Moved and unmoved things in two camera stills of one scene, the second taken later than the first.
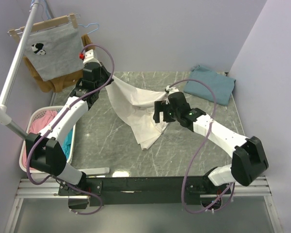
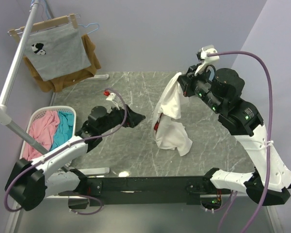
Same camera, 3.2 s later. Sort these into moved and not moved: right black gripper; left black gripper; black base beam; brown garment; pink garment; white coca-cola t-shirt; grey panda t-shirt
Moved: white coca-cola t-shirt; left black gripper; right black gripper
Not moved: black base beam; grey panda t-shirt; brown garment; pink garment
